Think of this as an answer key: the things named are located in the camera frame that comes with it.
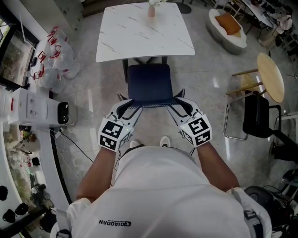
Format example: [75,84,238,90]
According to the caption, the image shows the dark blue dining chair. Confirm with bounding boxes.
[117,64,186,109]

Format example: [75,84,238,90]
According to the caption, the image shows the right grey shoulder strap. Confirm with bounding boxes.
[232,188,264,238]

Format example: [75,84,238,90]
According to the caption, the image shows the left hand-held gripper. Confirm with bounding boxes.
[97,99,143,153]

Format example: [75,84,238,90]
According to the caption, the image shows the black pedestal fan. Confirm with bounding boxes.
[178,0,192,14]

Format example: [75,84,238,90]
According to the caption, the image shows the grey shoulder strap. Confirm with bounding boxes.
[232,188,264,238]
[55,209,72,238]

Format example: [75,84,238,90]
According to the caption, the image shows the white work desk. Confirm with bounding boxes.
[241,0,280,31]

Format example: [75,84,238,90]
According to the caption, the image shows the grey metal locker cabinet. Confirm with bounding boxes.
[58,0,84,32]

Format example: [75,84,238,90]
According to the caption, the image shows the black cantilever office chair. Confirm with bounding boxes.
[223,90,298,161]

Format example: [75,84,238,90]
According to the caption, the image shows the left grey shoulder strap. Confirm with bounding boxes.
[55,209,72,238]

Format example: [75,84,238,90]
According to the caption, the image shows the white round lounge seat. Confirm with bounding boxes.
[206,8,247,55]

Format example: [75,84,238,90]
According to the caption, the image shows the white marble table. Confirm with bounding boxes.
[95,2,196,84]

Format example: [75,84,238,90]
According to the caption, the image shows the beige unit with black opening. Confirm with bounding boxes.
[57,101,78,126]

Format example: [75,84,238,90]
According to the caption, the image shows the black framed window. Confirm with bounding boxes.
[0,13,39,86]

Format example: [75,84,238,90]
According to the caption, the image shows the large jug with red label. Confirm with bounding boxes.
[0,85,14,120]

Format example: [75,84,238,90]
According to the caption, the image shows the person's white t-shirt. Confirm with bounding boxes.
[50,145,272,238]

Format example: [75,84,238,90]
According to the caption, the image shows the group of clear water jugs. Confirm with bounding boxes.
[32,26,81,93]

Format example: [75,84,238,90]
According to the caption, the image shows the white curved counter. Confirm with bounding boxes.
[0,122,73,238]

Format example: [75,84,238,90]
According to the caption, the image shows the black round seat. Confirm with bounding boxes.
[243,185,275,210]

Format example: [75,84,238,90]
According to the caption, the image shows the white water dispenser cabinet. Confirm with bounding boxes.
[8,87,60,127]

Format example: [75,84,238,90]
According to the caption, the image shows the person's right forearm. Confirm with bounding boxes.
[196,141,240,192]

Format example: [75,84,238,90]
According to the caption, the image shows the black floor cable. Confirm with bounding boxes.
[60,132,94,163]

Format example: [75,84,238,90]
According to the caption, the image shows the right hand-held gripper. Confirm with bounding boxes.
[167,97,212,147]

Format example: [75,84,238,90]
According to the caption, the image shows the person's left forearm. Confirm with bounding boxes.
[75,146,122,203]

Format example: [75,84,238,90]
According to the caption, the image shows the orange cushion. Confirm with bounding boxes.
[214,13,242,36]

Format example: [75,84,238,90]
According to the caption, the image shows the round wooden side table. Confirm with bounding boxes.
[225,53,285,104]

